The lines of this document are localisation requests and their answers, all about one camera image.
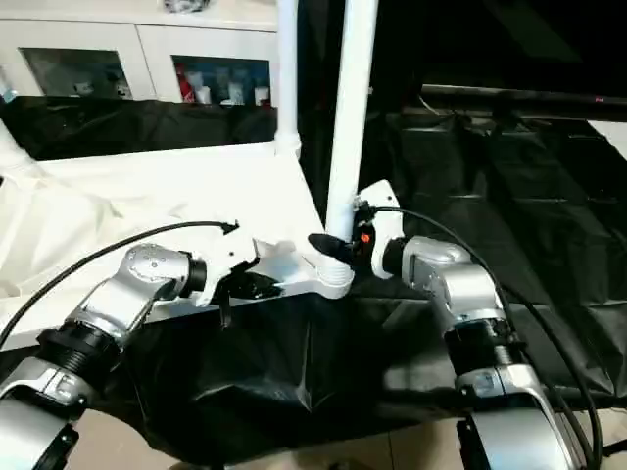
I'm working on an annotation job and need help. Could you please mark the white plastic table top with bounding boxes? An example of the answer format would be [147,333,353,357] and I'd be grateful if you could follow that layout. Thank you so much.
[0,125,357,352]

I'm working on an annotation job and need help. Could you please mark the black plastic mat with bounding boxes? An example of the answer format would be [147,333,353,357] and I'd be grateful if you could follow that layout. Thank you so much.
[0,93,627,466]

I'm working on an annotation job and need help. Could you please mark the silver metal bar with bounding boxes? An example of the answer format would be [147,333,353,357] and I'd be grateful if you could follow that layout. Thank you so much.
[419,85,627,111]

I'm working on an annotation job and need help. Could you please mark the white flat sheet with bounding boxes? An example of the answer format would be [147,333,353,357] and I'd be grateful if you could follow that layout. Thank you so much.
[586,118,627,165]

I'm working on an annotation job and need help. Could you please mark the white glass-door cabinet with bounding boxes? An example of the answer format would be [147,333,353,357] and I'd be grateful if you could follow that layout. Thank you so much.
[0,0,281,107]

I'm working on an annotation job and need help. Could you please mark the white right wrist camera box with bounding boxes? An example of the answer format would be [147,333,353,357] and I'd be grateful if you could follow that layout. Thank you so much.
[348,180,406,281]

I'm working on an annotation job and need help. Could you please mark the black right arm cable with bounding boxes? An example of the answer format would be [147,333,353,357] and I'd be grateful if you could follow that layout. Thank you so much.
[355,205,604,470]

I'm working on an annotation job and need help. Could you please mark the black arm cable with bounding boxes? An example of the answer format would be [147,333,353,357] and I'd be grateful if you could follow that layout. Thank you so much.
[0,219,242,352]
[355,205,604,470]

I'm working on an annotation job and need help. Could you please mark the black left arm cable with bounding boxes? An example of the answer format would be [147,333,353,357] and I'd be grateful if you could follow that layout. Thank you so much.
[0,219,242,352]

